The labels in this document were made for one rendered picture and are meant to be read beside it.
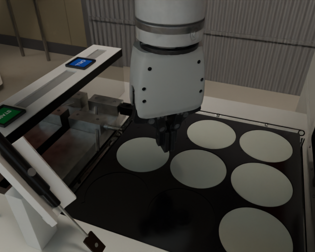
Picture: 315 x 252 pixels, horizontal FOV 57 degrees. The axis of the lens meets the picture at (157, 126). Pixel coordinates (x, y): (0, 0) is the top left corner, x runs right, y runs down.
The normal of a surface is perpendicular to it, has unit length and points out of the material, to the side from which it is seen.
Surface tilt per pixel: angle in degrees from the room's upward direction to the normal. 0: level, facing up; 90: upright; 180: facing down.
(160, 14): 90
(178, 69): 91
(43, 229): 90
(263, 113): 0
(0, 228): 0
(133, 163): 0
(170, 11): 90
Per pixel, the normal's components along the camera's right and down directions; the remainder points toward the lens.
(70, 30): -0.37, 0.54
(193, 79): 0.44, 0.53
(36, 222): 0.94, 0.20
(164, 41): -0.15, 0.57
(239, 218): 0.00, -0.82
